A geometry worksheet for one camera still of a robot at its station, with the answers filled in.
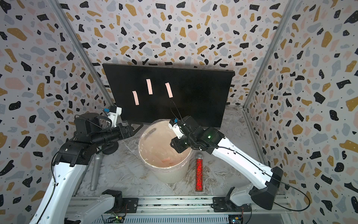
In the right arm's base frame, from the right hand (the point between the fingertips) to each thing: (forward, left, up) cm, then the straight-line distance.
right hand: (172, 143), depth 68 cm
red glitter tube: (-5, -14, -25) cm, 29 cm away
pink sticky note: (-1, +6, -17) cm, 18 cm away
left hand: (+3, +14, +10) cm, 18 cm away
